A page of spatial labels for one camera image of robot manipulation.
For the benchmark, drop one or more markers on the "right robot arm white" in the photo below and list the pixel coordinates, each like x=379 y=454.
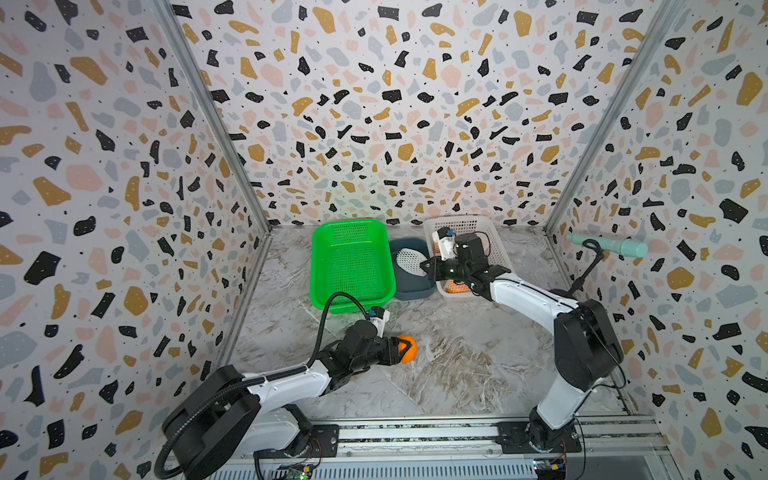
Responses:
x=586 y=348

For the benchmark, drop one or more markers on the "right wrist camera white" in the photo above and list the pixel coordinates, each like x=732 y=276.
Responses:
x=444 y=238

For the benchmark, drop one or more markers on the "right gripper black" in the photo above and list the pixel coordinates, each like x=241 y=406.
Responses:
x=440 y=271

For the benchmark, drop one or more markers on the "netted orange front left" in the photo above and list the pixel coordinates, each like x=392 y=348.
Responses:
x=454 y=288

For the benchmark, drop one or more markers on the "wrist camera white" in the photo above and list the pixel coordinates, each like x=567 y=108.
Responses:
x=379 y=317
x=444 y=238

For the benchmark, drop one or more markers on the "green plastic mesh basket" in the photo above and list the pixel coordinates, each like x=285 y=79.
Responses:
x=352 y=256

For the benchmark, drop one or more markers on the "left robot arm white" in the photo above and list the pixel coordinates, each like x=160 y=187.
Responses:
x=232 y=413

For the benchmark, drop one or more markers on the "dark teal plastic bin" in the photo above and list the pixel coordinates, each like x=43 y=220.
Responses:
x=409 y=287

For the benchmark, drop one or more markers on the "white plastic mesh basket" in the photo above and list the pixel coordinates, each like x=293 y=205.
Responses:
x=467 y=224

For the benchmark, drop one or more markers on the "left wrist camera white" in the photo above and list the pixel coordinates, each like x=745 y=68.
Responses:
x=379 y=317

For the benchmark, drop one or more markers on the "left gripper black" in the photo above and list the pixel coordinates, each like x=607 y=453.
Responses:
x=394 y=356

